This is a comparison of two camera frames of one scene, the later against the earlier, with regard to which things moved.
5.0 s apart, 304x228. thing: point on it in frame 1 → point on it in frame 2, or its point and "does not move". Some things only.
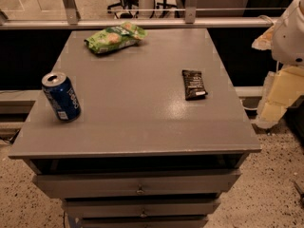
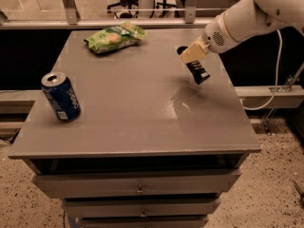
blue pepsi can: [64, 98] does not move
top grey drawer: [135, 183] does not move
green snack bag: [114, 38] does not move
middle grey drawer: [101, 208] does not move
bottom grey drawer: [144, 222] does not move
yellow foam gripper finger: [265, 41] → [180, 49]
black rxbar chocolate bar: [194, 86] → [198, 70]
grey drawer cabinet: [161, 136] does not move
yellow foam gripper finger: [279, 87] → [196, 51]
